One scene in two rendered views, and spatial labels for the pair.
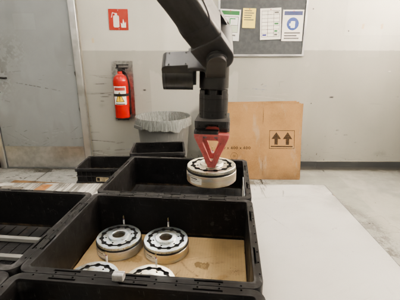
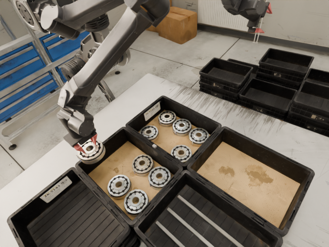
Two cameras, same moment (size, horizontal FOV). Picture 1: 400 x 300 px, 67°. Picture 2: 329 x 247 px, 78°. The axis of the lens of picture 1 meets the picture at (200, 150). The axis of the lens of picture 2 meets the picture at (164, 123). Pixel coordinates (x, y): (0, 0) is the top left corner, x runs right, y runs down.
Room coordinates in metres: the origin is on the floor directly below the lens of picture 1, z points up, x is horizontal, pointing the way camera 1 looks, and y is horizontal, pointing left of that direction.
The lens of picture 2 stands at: (0.77, 0.55, 1.68)
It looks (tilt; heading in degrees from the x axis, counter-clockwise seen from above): 47 degrees down; 223
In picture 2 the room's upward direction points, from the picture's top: 9 degrees counter-clockwise
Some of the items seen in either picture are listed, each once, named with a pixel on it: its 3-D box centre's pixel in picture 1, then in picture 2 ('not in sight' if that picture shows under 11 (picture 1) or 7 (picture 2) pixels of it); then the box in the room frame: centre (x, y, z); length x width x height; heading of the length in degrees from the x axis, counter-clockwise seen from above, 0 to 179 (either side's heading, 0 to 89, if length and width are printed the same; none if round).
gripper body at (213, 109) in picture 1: (213, 107); (77, 129); (0.60, -0.03, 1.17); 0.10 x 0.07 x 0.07; 174
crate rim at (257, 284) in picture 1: (157, 233); (127, 167); (0.54, 0.09, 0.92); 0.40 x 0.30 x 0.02; 84
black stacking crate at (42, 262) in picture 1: (158, 254); (129, 173); (0.54, 0.09, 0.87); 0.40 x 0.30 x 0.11; 84
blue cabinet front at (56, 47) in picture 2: not in sight; (78, 48); (-0.44, -1.77, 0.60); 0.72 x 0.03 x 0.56; 179
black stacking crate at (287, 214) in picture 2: not in sight; (245, 177); (0.28, 0.52, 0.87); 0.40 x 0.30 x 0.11; 84
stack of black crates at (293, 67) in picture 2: not in sight; (278, 79); (-1.20, 0.37, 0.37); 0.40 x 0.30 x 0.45; 89
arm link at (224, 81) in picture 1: (211, 75); (70, 118); (0.60, -0.02, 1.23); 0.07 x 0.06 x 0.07; 90
